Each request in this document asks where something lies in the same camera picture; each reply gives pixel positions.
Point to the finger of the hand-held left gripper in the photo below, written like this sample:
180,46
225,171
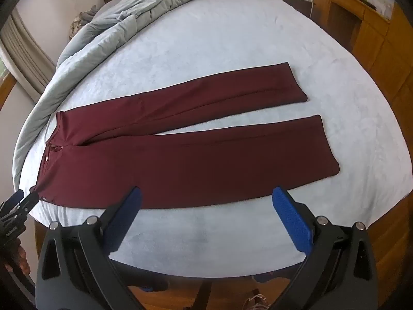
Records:
29,199
14,197

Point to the beige curtain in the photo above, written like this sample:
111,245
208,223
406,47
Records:
25,61

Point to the person's left hand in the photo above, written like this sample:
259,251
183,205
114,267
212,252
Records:
24,264

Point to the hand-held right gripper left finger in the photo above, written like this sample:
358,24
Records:
124,219

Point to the blue slipper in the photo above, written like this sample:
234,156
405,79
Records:
151,284

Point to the bed with pale blue sheet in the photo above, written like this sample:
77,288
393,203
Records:
226,38

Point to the dark wooden nightstand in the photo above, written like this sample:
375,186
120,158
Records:
300,6

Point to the wooden cabinet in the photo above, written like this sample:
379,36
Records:
371,38

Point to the grey duvet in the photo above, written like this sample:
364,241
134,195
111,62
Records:
113,32

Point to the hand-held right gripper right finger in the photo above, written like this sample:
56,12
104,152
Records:
292,219

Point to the patterned pillow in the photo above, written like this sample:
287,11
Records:
75,27

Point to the dark blue shoe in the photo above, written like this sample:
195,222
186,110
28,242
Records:
263,277

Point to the pale sneaker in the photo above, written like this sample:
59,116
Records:
258,302

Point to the maroon pants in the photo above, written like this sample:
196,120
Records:
193,168

